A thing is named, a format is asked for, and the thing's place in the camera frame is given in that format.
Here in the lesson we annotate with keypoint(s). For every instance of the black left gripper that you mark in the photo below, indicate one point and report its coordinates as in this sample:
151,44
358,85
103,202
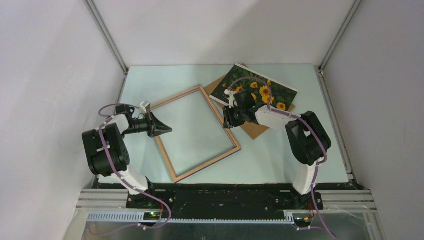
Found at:
155,127

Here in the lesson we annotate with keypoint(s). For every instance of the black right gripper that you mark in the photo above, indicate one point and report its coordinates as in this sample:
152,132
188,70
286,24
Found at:
229,122

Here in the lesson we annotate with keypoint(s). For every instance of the wooden picture frame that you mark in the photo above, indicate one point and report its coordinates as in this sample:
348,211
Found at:
195,132

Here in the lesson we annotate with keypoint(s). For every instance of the sunflower photo print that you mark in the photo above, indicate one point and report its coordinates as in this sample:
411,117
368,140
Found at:
261,88

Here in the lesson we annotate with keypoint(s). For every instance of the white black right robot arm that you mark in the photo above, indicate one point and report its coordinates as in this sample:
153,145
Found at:
308,140

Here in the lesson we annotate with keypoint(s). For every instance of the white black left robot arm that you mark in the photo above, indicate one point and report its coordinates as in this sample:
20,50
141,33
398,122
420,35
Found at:
105,149

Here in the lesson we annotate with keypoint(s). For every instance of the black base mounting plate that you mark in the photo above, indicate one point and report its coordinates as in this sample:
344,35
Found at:
225,201

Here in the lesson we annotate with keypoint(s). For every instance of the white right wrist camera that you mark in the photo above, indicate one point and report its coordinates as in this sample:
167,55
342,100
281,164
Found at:
230,94

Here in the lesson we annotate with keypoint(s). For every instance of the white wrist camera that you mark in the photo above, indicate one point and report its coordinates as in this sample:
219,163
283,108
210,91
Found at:
230,94
145,108

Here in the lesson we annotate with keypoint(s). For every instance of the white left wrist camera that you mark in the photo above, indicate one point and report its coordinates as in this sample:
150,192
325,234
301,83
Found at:
145,108

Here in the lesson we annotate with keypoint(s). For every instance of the grey cable duct strip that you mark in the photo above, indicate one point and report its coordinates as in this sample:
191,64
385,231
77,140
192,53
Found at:
146,217

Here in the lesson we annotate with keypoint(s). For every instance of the aluminium enclosure rail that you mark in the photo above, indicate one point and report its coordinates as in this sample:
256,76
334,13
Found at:
106,34

